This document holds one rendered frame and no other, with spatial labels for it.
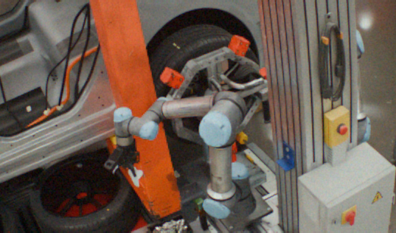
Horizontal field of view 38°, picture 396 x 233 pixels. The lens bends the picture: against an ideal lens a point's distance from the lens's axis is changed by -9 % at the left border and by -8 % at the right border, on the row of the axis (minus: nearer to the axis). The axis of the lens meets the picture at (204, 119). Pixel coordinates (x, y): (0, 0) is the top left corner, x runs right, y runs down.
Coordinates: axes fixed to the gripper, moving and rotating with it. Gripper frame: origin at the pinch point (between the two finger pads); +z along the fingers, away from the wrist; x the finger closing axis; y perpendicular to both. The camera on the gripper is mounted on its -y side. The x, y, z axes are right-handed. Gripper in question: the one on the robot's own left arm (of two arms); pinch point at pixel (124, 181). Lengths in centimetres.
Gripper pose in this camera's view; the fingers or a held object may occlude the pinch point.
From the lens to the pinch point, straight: 272.5
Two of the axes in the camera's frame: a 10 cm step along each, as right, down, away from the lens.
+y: 6.2, -4.1, 6.7
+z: 0.0, 8.5, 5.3
